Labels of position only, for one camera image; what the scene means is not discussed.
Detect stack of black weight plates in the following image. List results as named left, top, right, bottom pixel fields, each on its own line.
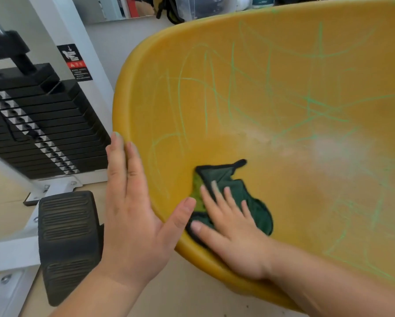
left=0, top=63, right=112, bottom=179

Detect person's right hand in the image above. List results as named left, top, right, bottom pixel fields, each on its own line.
left=190, top=181, right=279, bottom=281

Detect black yellow strap item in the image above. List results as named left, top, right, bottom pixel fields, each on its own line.
left=155, top=0, right=185, bottom=25

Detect black ribbed rubber foot pedal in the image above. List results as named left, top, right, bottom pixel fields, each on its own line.
left=38, top=190, right=105, bottom=307

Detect person's left forearm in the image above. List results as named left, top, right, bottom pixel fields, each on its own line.
left=49, top=265, right=149, bottom=317

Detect black weight stack top block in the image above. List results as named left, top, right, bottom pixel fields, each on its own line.
left=0, top=30, right=37, bottom=75

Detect person's left hand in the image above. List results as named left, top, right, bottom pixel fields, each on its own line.
left=98, top=131, right=197, bottom=288

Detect green microfibre cloth black edge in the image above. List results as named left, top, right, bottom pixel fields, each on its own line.
left=185, top=159, right=274, bottom=245

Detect yellow plastic tub green scribbles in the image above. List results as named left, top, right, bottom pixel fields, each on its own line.
left=112, top=0, right=395, bottom=312

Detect white gym machine frame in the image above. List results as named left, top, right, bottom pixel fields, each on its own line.
left=0, top=0, right=116, bottom=317

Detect red book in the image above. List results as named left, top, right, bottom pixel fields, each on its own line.
left=124, top=0, right=139, bottom=19

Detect clear plastic bag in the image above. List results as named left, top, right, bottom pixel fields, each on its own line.
left=174, top=0, right=238, bottom=21

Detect person's right forearm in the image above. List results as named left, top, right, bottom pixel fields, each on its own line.
left=266, top=241, right=395, bottom=317

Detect black red warning sticker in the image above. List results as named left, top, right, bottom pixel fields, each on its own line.
left=57, top=43, right=94, bottom=82

